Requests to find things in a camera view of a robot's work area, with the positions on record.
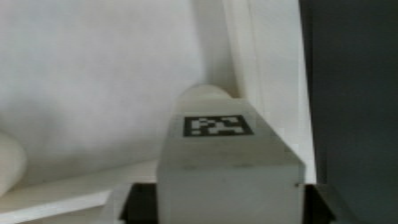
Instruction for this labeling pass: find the white square tabletop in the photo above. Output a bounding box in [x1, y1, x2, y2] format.
[0, 0, 315, 224]

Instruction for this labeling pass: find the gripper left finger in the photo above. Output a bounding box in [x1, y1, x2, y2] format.
[98, 181, 161, 224]

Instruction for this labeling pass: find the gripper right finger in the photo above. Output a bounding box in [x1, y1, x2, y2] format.
[303, 184, 356, 224]

